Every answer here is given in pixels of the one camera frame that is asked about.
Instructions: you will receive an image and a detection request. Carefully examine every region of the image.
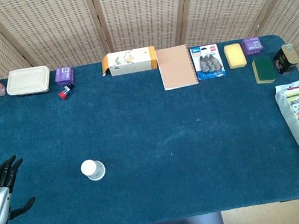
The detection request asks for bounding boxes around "orange spiral notebook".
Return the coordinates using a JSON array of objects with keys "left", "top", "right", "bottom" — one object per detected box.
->
[{"left": 155, "top": 42, "right": 200, "bottom": 91}]

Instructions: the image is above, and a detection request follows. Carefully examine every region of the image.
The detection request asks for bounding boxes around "bamboo folding screen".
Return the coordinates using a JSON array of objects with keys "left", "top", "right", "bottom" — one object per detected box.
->
[{"left": 0, "top": 0, "right": 299, "bottom": 174}]

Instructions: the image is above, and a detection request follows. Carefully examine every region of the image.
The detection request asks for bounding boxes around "green yellow scouring sponge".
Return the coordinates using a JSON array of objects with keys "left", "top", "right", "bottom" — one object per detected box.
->
[{"left": 250, "top": 55, "right": 277, "bottom": 86}]

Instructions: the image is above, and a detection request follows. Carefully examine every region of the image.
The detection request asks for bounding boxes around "white orange tissue box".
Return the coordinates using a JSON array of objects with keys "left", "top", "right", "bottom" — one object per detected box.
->
[{"left": 98, "top": 45, "right": 159, "bottom": 79}]

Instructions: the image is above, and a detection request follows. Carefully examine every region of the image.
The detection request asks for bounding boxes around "blue felt table cover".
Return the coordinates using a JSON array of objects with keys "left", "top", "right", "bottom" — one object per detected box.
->
[{"left": 0, "top": 26, "right": 299, "bottom": 224}]

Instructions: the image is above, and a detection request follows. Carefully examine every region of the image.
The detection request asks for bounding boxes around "purple box grey label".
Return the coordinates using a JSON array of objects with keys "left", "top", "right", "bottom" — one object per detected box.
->
[{"left": 241, "top": 35, "right": 266, "bottom": 57}]

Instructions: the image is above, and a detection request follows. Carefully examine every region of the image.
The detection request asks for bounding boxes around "correction tape blister pack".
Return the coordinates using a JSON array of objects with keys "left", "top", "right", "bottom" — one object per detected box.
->
[{"left": 189, "top": 42, "right": 227, "bottom": 82}]

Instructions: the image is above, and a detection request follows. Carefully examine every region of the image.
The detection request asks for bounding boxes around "purple box with barcode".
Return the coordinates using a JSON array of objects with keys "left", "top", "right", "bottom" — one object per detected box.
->
[{"left": 53, "top": 65, "right": 76, "bottom": 88}]

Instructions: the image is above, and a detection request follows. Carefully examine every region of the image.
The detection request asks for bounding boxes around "red black stamp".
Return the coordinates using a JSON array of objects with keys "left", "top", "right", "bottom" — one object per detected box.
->
[{"left": 56, "top": 83, "right": 77, "bottom": 101}]

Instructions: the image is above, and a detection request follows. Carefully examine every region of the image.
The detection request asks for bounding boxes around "beige lidded food container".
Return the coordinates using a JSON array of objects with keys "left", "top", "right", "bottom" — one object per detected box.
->
[{"left": 3, "top": 64, "right": 54, "bottom": 100}]

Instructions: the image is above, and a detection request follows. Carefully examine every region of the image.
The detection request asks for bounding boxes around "black tin gold lid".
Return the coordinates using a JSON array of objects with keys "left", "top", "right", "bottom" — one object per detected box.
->
[{"left": 270, "top": 41, "right": 299, "bottom": 77}]

